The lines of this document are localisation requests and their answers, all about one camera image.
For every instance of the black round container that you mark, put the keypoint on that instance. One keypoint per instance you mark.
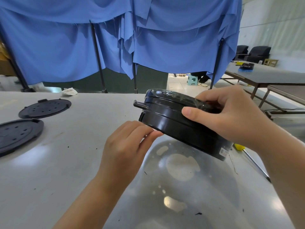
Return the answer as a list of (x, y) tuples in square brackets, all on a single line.
[(171, 116)]

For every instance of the grey metal-legged table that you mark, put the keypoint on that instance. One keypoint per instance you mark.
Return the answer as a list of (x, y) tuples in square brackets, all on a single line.
[(269, 73)]

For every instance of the black perforated round lid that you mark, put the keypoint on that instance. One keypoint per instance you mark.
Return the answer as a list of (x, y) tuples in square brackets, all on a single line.
[(45, 108), (16, 135)]

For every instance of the person's right forearm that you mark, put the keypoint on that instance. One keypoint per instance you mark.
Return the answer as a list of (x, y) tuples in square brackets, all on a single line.
[(283, 169)]

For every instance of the person's right thumb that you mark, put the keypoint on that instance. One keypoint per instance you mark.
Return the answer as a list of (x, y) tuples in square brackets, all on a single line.
[(200, 118)]

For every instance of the yellow frame box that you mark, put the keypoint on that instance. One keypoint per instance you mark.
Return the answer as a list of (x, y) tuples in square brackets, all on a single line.
[(270, 62)]

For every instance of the blue cloth curtain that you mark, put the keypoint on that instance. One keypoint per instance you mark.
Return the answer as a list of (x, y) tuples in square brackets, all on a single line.
[(166, 40)]

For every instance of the brown cardboard box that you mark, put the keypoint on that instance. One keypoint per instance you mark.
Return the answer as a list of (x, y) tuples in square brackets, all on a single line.
[(6, 64)]

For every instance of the green plastic stool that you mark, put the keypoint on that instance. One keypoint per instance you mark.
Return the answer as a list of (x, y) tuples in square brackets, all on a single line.
[(192, 80)]

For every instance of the brown metal-legged table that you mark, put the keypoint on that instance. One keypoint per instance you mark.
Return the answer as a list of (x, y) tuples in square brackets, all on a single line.
[(288, 91)]

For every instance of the black armchair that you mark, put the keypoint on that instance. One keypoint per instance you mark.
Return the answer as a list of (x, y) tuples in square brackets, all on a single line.
[(259, 53), (241, 51)]

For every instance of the crumpled white paper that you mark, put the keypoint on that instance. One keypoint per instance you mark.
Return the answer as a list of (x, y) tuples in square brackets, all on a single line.
[(69, 92)]

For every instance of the person's right hand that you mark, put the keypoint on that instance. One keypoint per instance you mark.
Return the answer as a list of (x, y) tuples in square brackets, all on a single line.
[(238, 116)]

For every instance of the person's left hand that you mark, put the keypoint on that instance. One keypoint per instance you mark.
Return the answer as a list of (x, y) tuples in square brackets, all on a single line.
[(119, 155)]

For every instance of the person's left thumb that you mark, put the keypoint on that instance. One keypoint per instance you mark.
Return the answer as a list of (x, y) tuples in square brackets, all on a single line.
[(151, 140)]

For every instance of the blue and black round device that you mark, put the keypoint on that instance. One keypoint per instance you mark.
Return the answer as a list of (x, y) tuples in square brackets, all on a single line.
[(246, 67)]

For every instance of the black stand pole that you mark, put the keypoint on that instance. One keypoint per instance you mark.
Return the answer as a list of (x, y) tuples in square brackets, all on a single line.
[(135, 78), (216, 64), (99, 64), (14, 66)]

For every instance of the person's left forearm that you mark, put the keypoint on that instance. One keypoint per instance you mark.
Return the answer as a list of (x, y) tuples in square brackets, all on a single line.
[(90, 205)]

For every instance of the clear plastic dome cover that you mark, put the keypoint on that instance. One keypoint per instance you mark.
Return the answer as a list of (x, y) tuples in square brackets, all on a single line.
[(188, 188)]

